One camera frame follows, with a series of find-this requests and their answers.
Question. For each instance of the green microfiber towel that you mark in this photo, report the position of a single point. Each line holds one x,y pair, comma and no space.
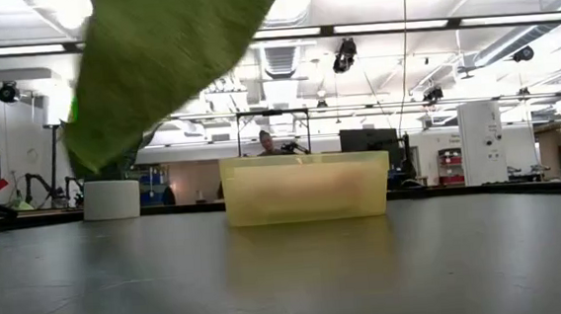
155,62

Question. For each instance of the black background robot arm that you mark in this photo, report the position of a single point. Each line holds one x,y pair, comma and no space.
291,148

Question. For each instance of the person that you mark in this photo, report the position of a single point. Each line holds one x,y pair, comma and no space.
269,145

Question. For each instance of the translucent yellow plastic bin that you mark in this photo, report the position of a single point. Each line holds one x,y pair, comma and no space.
307,190

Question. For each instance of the black computer monitor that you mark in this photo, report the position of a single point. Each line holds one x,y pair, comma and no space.
368,138

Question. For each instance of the black round ceiling fixture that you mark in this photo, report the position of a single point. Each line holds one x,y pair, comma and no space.
7,92
433,94
344,56
523,54

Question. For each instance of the blue storage shelf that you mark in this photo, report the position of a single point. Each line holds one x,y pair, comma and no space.
153,183

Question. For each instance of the black overhead light bar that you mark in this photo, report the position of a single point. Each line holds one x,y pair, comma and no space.
326,30

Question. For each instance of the red storage shelf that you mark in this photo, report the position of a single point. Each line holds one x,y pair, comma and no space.
450,167

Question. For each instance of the green plant in white pot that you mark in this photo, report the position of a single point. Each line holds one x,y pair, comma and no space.
110,201

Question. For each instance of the white pillar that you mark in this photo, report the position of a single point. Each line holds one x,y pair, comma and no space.
482,138

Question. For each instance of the black vertical pole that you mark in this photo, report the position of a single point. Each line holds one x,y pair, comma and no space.
55,153

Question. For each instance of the silver ventilation duct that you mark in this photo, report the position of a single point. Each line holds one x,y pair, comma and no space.
281,60

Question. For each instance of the black table border frame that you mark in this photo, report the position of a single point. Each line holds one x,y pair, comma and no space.
510,189

